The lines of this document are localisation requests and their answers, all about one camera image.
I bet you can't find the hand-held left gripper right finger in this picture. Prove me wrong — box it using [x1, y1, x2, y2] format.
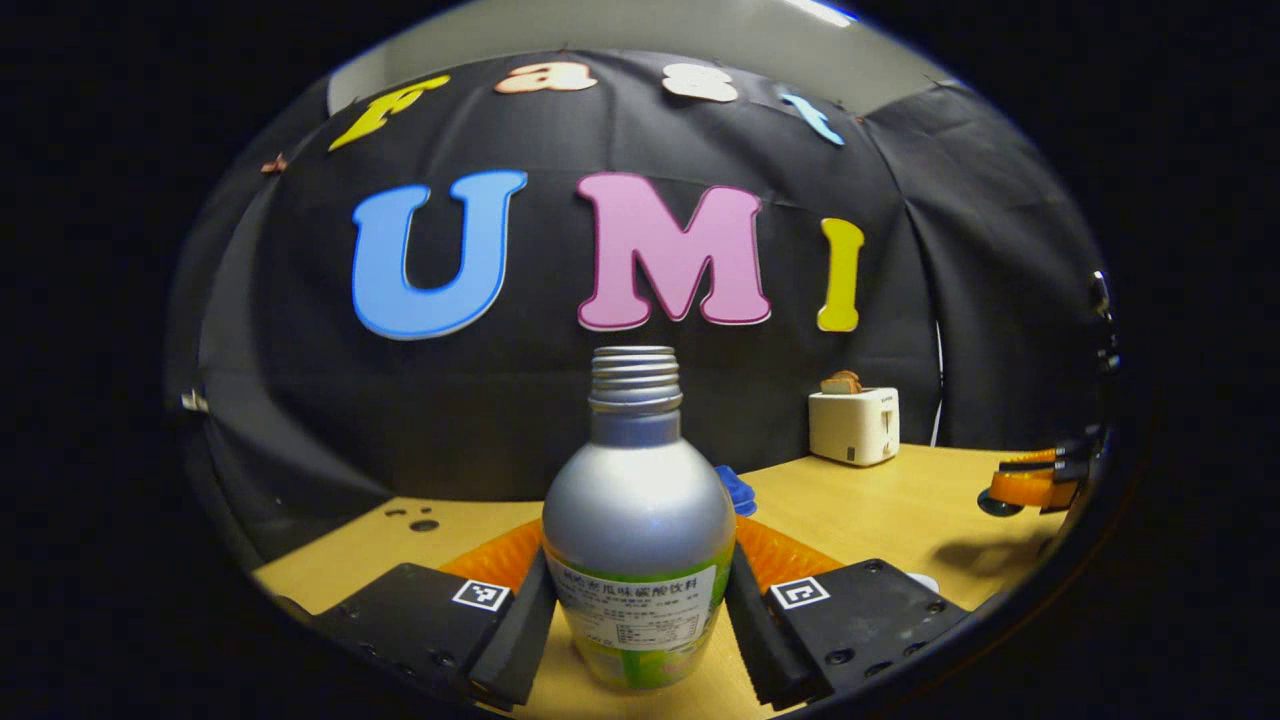
[725, 515, 971, 711]

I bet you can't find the folded blue towel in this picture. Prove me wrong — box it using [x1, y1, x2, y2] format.
[714, 464, 758, 518]

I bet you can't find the white toaster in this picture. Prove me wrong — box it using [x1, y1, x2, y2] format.
[808, 387, 900, 467]

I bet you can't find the silver green-label water bottle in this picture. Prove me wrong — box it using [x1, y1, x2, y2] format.
[541, 346, 738, 691]

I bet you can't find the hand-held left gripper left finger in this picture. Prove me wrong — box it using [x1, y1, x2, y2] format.
[275, 518, 558, 713]

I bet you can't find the black backdrop cloth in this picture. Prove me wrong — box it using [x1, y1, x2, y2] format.
[165, 50, 1116, 571]

